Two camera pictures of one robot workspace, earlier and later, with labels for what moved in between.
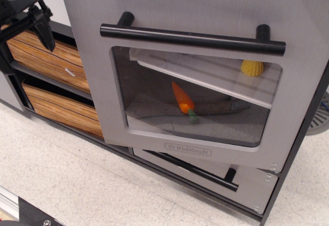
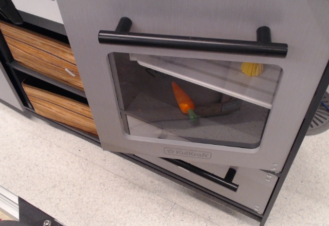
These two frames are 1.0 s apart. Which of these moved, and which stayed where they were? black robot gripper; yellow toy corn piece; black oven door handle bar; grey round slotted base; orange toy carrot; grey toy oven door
Moved: black oven door handle bar; black robot gripper
Stayed: grey round slotted base; yellow toy corn piece; orange toy carrot; grey toy oven door
